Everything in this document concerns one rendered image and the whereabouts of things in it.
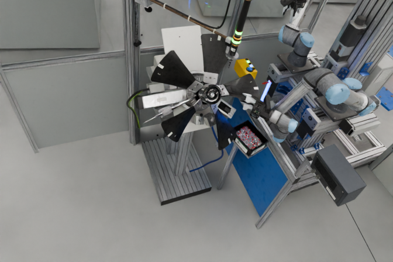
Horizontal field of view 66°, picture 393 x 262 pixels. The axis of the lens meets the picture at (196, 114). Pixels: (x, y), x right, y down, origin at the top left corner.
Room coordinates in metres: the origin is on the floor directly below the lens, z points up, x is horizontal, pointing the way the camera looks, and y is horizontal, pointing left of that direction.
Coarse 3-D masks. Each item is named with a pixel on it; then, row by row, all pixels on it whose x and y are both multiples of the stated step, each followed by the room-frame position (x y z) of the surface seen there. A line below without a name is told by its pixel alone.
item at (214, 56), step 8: (208, 40) 1.54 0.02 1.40; (216, 40) 1.54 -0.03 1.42; (224, 40) 1.54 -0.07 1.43; (208, 48) 1.51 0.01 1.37; (216, 48) 1.51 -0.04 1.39; (224, 48) 1.50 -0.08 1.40; (208, 56) 1.48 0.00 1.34; (216, 56) 1.47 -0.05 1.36; (224, 56) 1.47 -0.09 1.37; (208, 64) 1.45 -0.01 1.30; (216, 64) 1.44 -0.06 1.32; (224, 64) 1.44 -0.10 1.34; (208, 72) 1.42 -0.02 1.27; (216, 72) 1.41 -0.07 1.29
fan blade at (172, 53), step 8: (168, 56) 1.32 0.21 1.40; (176, 56) 1.33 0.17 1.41; (168, 64) 1.31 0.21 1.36; (176, 64) 1.31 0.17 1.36; (160, 72) 1.29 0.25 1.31; (168, 72) 1.30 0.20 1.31; (176, 72) 1.30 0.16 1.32; (184, 72) 1.31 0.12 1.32; (152, 80) 1.27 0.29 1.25; (160, 80) 1.28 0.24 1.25; (168, 80) 1.29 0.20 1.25; (176, 80) 1.30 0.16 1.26; (184, 80) 1.31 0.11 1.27; (192, 80) 1.31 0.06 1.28; (184, 88) 1.32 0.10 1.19
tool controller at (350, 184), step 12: (324, 156) 1.00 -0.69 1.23; (336, 156) 1.00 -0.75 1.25; (312, 168) 1.02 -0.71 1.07; (324, 168) 0.95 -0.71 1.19; (336, 168) 0.93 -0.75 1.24; (348, 168) 0.94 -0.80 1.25; (324, 180) 0.94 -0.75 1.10; (336, 180) 0.88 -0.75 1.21; (348, 180) 0.87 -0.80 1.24; (360, 180) 0.88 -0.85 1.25; (336, 192) 0.85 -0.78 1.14; (348, 192) 0.81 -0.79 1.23; (360, 192) 0.86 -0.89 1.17; (336, 204) 0.84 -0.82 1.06
